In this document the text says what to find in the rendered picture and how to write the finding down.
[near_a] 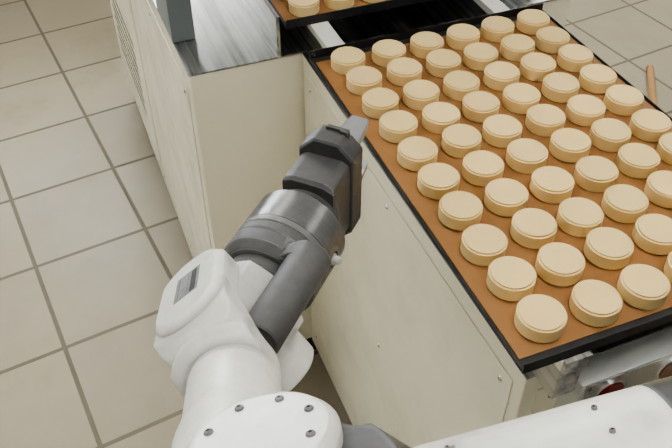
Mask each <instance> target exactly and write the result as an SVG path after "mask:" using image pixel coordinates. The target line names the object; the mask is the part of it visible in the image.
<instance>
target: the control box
mask: <svg viewBox="0 0 672 448"><path fill-rule="evenodd" d="M671 363H672V327H670V328H668V329H665V330H662V331H659V332H657V333H654V334H651V335H648V336H646V337H643V338H640V339H637V340H635V341H632V342H629V343H626V344H623V345H621V346H618V347H615V348H612V349H610V350H607V351H604V352H601V353H599V354H596V355H593V356H592V359H591V361H590V364H589V366H587V367H584V368H582V370H581V373H580V376H579V379H578V382H577V385H576V387H575V390H574V391H572V392H569V393H567V394H564V395H561V396H559V397H557V398H556V401H555V404H554V407H553V408H557V407H560V406H564V405H567V404H571V403H575V402H578V401H582V400H586V399H589V398H593V397H597V396H600V394H601V393H602V392H603V391H604V390H605V389H606V388H608V387H609V386H611V385H613V384H616V383H623V384H624V389H626V388H629V387H633V386H637V385H640V384H644V383H648V382H651V381H655V380H658V379H660V378H659V375H660V373H661V372H662V370H663V369H664V368H665V367H666V366H668V365H669V364H671Z"/></svg>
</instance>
